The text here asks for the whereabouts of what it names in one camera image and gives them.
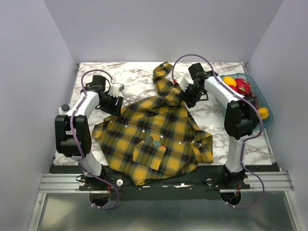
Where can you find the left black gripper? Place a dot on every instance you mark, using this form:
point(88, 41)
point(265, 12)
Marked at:
point(115, 109)

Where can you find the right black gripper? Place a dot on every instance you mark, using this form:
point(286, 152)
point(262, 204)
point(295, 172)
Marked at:
point(184, 96)

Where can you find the yellow plaid flannel shirt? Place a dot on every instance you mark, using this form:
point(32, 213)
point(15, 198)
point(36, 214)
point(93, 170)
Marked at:
point(164, 117)

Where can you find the blue green round brooch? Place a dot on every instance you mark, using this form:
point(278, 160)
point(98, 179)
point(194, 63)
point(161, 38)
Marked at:
point(156, 143)

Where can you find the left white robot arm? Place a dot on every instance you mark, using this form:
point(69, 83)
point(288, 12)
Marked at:
point(72, 132)

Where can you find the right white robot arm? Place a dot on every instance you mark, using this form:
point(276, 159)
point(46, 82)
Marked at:
point(239, 122)

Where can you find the yellow mango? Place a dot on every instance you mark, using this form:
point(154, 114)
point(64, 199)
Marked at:
point(230, 81)

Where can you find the red apple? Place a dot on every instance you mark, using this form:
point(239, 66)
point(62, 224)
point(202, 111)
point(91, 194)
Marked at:
point(233, 88)

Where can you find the white bottle black cap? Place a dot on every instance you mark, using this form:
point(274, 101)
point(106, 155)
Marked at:
point(65, 109)

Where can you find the red dragon fruit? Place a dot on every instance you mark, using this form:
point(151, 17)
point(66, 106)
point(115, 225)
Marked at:
point(243, 86)

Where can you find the dark purple grapes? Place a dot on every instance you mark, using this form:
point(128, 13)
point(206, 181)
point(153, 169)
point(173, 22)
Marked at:
point(255, 100)

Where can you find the teal plastic fruit bin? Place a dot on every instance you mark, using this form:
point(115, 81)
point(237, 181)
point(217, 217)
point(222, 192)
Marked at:
point(254, 90)

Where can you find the orange fruit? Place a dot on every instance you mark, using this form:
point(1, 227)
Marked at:
point(264, 113)

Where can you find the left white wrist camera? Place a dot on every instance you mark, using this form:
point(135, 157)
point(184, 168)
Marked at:
point(115, 89)

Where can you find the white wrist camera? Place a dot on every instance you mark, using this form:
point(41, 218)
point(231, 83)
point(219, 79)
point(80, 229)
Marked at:
point(115, 89)
point(183, 84)

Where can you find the right black display frame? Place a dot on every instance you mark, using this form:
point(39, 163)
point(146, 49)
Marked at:
point(204, 96)

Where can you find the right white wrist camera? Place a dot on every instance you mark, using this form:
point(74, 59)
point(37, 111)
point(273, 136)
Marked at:
point(183, 84)

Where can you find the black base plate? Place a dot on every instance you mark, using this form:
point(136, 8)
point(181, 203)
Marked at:
point(206, 182)

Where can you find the aluminium rail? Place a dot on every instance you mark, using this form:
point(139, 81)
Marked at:
point(66, 183)

